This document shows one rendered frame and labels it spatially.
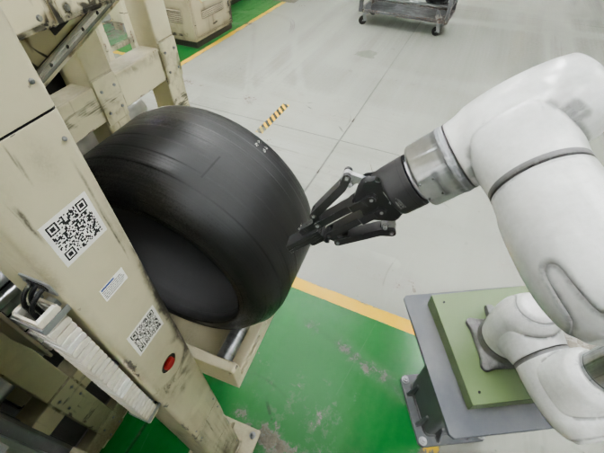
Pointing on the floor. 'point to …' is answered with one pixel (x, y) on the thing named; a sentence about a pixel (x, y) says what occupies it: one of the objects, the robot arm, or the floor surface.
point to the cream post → (192, 404)
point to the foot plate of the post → (248, 437)
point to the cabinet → (198, 20)
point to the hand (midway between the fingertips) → (306, 236)
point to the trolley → (441, 15)
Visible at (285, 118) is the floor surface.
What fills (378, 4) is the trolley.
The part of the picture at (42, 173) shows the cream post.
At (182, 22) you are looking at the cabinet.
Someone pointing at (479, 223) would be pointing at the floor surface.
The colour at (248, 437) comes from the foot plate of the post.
